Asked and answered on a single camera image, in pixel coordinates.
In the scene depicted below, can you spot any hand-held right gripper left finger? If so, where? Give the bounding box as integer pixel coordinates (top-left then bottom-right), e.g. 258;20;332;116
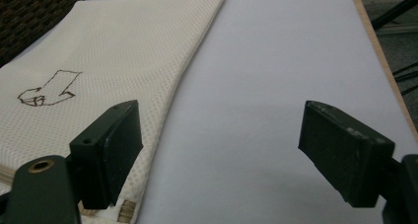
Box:
68;100;144;210

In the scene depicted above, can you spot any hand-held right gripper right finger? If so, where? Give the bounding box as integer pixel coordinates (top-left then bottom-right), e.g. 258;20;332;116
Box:
298;100;396;209

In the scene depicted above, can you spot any white mesh laundry bag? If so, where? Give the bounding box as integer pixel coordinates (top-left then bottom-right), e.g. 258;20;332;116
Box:
0;0;228;224

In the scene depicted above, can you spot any black stand leg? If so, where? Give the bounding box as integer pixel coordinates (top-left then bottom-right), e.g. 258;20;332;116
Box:
371;0;418;31

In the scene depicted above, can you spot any brown knitted cloth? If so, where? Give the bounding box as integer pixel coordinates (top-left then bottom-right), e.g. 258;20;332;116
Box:
0;0;100;68

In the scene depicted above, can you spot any black cable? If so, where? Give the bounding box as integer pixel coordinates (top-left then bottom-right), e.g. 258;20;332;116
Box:
392;61;418;78
400;84;418;97

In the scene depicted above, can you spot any metal rail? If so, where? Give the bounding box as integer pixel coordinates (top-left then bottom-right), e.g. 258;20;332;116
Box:
375;23;418;38

